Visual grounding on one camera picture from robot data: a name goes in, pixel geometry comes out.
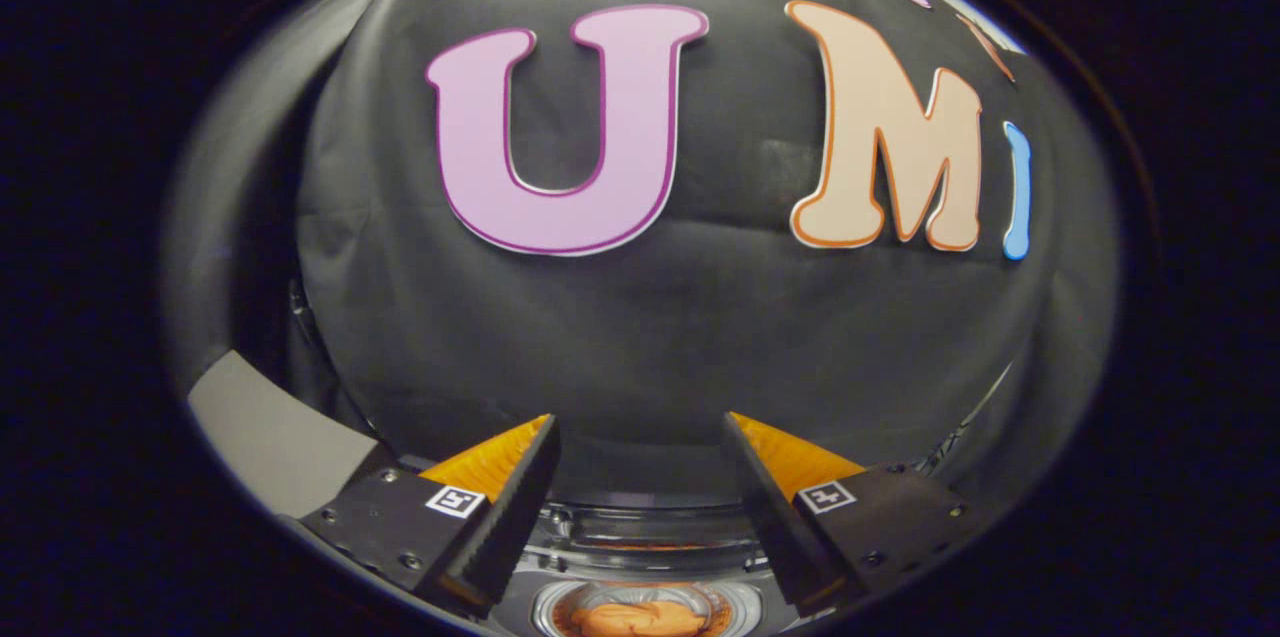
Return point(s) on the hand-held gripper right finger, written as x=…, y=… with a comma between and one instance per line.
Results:
x=775, y=517

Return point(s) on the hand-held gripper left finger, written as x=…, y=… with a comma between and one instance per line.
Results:
x=510, y=517

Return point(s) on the dark washing machine lid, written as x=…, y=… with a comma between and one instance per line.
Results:
x=650, y=477

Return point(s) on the grey washing machine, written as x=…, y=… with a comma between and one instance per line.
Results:
x=640, y=567

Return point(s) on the orange garment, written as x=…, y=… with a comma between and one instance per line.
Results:
x=640, y=620

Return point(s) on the black backdrop cloth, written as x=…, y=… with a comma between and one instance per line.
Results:
x=650, y=337

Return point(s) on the dark cabinet with beige door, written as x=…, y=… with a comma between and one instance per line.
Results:
x=270, y=437

